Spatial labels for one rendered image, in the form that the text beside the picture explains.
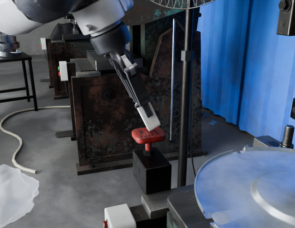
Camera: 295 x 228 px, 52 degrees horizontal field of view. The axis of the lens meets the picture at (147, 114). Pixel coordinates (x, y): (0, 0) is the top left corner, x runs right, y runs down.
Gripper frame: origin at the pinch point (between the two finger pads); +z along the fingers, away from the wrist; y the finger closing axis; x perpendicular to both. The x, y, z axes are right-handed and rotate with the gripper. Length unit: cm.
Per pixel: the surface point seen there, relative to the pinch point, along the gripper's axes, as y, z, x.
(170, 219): 15.2, 14.4, -7.6
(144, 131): -0.7, 3.5, -2.4
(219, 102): -176, 115, 96
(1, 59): -247, 1, -59
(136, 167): 0.1, 10.4, -7.8
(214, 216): 32.4, 0.7, -3.5
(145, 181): 6.1, 10.4, -7.9
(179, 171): -53, 61, 11
